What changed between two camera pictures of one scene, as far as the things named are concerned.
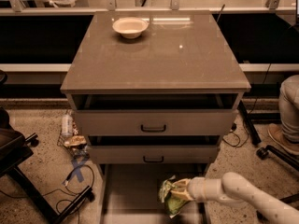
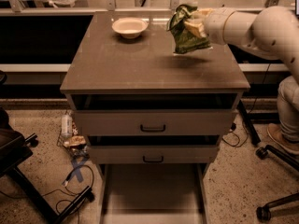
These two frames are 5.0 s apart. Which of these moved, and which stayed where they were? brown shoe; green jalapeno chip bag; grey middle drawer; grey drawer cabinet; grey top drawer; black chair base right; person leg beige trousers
Moved: green jalapeno chip bag
Stayed: grey drawer cabinet; person leg beige trousers; grey middle drawer; black chair base right; brown shoe; grey top drawer
